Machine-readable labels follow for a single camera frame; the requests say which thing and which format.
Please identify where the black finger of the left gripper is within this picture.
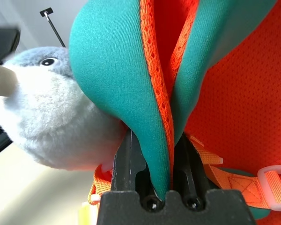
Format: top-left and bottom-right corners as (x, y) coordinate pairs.
(0, 27), (22, 65)

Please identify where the teal and orange backpack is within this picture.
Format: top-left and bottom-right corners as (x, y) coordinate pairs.
(69, 0), (281, 225)

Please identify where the grey white plush toy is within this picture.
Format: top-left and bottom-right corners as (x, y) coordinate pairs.
(0, 46), (128, 172)

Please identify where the black framed side table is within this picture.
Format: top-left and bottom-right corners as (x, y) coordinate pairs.
(0, 125), (14, 160)

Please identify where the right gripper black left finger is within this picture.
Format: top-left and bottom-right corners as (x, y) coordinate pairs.
(111, 129), (160, 197)

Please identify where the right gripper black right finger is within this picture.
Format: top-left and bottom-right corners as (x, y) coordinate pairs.
(173, 133), (211, 200)

